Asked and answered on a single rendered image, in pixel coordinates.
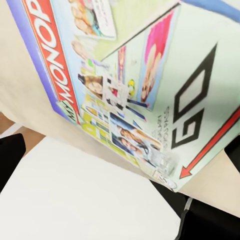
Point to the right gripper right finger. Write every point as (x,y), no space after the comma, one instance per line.
(233,152)

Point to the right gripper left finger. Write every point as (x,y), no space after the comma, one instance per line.
(12,150)

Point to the board game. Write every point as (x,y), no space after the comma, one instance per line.
(155,81)

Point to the bed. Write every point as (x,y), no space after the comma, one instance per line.
(23,100)

